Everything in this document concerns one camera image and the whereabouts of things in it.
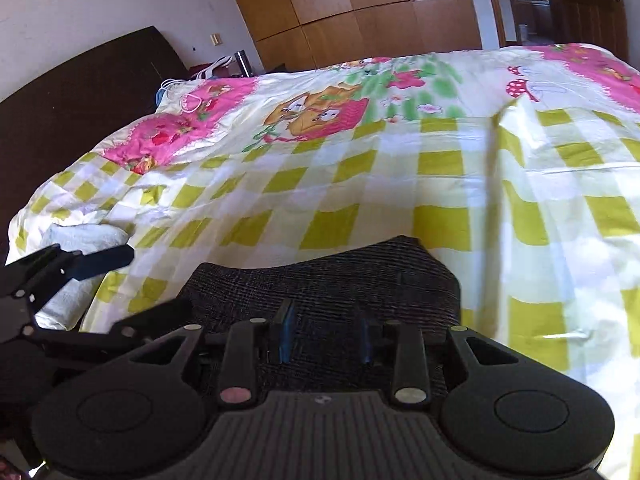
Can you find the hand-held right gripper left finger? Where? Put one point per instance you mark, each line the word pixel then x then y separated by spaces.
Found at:
pixel 284 335

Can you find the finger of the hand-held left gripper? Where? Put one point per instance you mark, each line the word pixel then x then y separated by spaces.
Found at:
pixel 150 322
pixel 100 262

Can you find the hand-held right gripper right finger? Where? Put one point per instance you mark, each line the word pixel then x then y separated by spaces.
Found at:
pixel 369 340

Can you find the grey plaid pants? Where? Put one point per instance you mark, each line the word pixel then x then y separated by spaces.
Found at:
pixel 325 275

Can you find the white pillow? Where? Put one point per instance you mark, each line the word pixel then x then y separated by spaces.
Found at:
pixel 85 240

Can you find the dark wooden headboard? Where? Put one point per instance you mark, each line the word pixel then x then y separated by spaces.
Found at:
pixel 75 110

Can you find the printed checkered bed sheet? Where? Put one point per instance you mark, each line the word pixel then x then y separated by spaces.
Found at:
pixel 350 175

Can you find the red and white bag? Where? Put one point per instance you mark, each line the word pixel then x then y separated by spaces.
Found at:
pixel 215 69

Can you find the metal thermos bottle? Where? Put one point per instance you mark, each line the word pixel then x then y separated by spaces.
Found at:
pixel 243 64

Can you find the wooden wardrobe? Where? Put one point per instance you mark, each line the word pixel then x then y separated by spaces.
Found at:
pixel 350 5

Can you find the grey bin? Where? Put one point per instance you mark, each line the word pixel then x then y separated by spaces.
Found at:
pixel 524 33

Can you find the dark wooden door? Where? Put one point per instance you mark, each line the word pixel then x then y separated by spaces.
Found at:
pixel 585 10

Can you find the wall socket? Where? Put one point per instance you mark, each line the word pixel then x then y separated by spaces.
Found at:
pixel 215 39

